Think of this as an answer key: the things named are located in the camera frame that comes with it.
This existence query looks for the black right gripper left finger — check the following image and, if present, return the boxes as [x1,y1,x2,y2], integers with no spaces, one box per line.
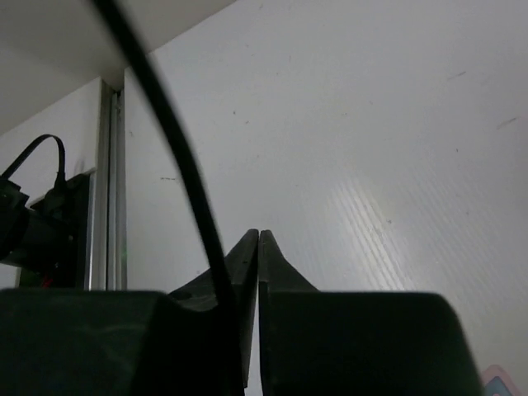
[1,229,259,395]

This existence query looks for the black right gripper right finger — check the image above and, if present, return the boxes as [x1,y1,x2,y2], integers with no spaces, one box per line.
[257,231,483,395]

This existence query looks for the black headset audio cable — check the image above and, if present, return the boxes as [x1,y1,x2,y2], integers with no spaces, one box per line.
[88,0,238,310]

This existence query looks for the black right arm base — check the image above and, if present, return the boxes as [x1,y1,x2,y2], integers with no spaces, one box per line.
[1,134,91,289]

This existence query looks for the pink blue cat-ear headphones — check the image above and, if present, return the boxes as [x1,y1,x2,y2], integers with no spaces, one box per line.
[482,365,521,396]

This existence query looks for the aluminium table edge rail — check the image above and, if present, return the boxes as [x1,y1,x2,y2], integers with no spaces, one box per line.
[83,82,127,290]

